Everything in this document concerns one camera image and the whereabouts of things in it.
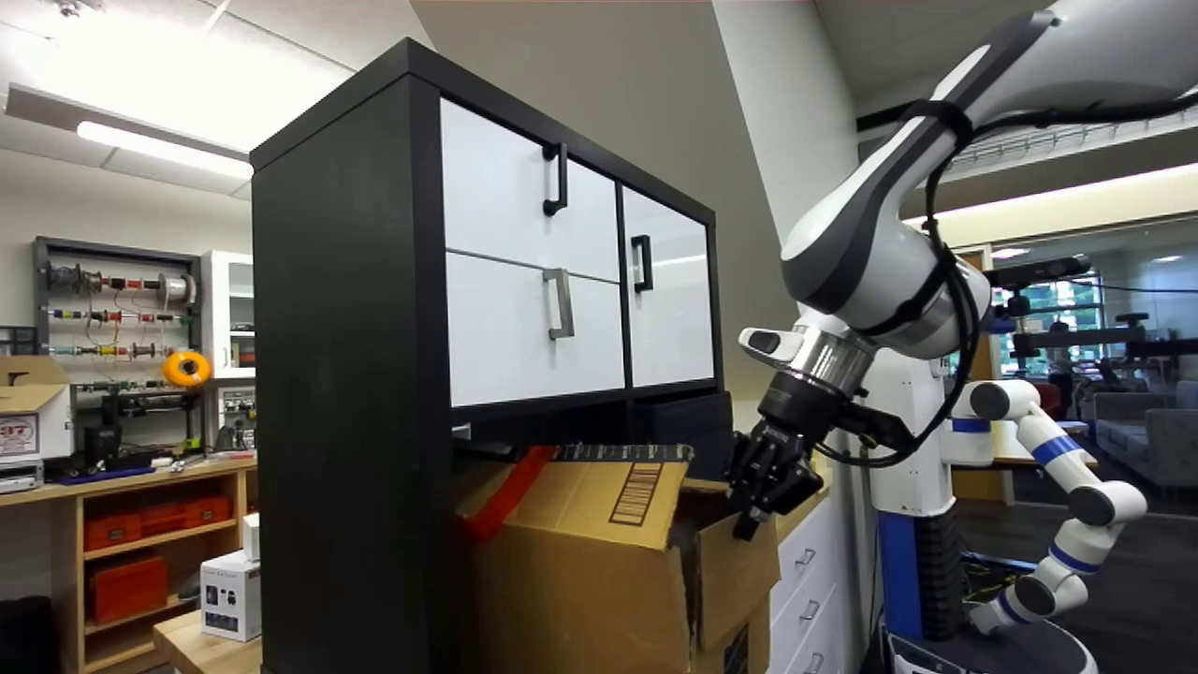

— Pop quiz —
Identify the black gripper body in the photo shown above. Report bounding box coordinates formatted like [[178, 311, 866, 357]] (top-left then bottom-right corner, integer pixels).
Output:
[[727, 415, 831, 517]]

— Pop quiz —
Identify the brown cardboard box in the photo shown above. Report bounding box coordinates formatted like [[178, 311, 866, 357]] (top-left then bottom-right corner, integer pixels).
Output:
[[449, 442, 787, 674]]

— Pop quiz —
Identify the small white device box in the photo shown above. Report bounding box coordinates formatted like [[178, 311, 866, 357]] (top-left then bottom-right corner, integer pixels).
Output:
[[199, 548, 264, 646]]

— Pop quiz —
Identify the white drawer counter wooden top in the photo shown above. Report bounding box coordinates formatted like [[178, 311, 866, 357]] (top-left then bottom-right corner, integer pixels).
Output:
[[762, 480, 871, 674]]

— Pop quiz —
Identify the white blue robot torso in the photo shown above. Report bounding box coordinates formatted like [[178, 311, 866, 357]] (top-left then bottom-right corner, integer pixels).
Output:
[[867, 349, 974, 650]]

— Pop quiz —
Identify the white cabinet door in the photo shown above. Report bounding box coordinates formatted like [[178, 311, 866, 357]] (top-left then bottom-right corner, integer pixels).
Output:
[[617, 184, 718, 392]]

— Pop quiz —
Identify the black shelf cabinet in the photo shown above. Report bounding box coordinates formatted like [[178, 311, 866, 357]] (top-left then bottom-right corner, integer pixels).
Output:
[[248, 33, 740, 674]]

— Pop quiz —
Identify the light wooden table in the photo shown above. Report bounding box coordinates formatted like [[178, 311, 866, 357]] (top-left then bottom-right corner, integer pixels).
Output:
[[148, 611, 264, 674]]

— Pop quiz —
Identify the yellow spool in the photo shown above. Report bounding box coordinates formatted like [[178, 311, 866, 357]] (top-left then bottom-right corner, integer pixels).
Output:
[[159, 345, 215, 397]]

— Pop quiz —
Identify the wide orange storage case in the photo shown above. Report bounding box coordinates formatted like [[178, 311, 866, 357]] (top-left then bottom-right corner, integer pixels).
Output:
[[81, 491, 239, 553]]

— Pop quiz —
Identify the wooden workbench shelf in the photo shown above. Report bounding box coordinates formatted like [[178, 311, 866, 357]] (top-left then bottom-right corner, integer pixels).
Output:
[[0, 451, 263, 674]]

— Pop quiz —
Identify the small orange storage case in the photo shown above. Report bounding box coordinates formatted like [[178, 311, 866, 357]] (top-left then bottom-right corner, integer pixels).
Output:
[[81, 553, 177, 630]]

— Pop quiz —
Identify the black benchtop machine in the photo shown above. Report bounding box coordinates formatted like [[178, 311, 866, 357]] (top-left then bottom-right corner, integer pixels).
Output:
[[69, 380, 208, 487]]

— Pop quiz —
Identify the long ceiling light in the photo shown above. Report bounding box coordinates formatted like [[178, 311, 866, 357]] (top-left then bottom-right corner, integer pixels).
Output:
[[69, 115, 254, 186]]

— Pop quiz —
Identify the white printed carton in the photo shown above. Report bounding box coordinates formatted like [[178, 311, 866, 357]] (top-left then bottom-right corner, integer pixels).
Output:
[[0, 352, 77, 495]]

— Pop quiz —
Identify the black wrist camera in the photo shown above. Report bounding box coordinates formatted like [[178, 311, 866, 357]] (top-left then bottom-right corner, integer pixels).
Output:
[[831, 406, 921, 462]]

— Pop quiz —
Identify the black door handle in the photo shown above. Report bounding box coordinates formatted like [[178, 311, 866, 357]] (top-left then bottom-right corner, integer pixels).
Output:
[[630, 233, 660, 295]]

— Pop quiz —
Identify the silver drawer handle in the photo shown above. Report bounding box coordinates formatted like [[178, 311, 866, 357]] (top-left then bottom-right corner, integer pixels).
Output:
[[542, 265, 581, 345]]

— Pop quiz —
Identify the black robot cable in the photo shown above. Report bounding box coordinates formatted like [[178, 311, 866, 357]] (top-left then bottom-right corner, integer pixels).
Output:
[[852, 98, 994, 471]]

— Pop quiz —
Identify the white drawer with silver handle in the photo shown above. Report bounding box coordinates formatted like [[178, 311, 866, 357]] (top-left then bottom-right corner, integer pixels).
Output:
[[441, 246, 634, 412]]

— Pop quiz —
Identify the black drawer handle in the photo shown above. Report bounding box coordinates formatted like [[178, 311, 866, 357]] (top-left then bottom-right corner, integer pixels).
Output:
[[540, 140, 574, 221]]

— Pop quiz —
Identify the white drawer with black handle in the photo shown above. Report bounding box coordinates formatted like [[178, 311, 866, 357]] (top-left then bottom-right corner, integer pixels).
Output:
[[438, 95, 625, 286]]

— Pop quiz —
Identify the wall tool rack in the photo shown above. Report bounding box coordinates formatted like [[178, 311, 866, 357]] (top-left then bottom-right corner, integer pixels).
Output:
[[28, 235, 208, 367]]

